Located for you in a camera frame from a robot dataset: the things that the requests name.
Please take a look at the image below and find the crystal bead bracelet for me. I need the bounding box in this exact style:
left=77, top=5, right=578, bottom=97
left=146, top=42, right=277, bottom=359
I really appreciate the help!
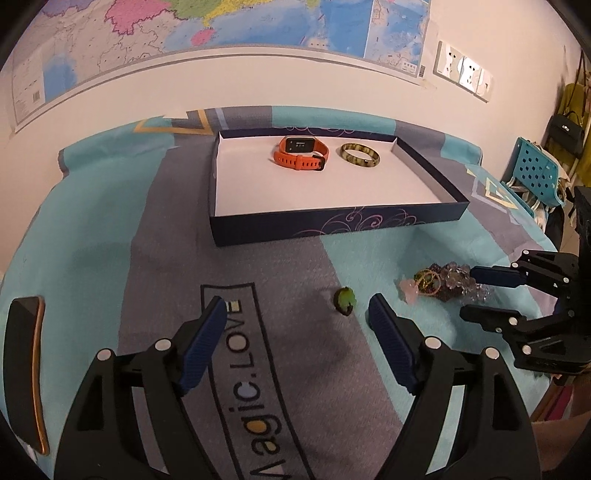
left=427, top=261, right=493, bottom=305

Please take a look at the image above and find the yellow-green marbled bangle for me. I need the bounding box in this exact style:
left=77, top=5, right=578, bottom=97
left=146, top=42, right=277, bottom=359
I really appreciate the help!
left=338, top=143, right=381, bottom=168

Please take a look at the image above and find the orange smart watch band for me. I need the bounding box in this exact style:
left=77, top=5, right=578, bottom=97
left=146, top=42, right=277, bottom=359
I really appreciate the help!
left=273, top=136, right=329, bottom=171

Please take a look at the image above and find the pink stone pendant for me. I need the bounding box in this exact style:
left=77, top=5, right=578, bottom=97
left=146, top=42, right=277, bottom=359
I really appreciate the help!
left=399, top=278, right=422, bottom=305

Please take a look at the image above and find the gold hoop earring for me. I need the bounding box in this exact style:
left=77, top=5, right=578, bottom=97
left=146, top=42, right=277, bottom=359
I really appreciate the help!
left=413, top=269, right=443, bottom=296

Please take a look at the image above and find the teal perforated plastic chair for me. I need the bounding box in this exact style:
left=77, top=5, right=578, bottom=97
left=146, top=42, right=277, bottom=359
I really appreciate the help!
left=505, top=137, right=564, bottom=208

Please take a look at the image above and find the teal grey patterned bedsheet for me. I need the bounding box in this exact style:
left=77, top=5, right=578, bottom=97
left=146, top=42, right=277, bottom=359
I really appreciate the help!
left=1, top=106, right=552, bottom=479

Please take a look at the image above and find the black handbag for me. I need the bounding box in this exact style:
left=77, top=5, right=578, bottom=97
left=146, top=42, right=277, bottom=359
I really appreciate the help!
left=549, top=110, right=585, bottom=157

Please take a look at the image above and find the dark blue box tray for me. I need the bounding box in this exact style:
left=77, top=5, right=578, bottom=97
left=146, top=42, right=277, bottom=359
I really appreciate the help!
left=209, top=128, right=469, bottom=247

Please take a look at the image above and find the black smartphone orange case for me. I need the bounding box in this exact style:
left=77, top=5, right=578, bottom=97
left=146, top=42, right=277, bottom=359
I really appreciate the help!
left=3, top=296, right=50, bottom=456

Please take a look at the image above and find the white wall switch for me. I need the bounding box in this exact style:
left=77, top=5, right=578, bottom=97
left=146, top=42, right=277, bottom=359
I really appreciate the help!
left=475, top=69, right=494, bottom=102

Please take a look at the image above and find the white wall socket middle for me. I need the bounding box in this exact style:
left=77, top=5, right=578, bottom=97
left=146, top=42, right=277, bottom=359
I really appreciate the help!
left=458, top=56, right=483, bottom=94

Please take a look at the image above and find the white wall socket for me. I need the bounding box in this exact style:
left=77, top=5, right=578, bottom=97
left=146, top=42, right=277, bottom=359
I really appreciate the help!
left=434, top=40, right=466, bottom=84
left=458, top=56, right=483, bottom=94

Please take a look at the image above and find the wall map poster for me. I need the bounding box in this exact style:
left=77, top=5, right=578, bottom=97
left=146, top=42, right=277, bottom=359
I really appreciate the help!
left=8, top=0, right=431, bottom=130

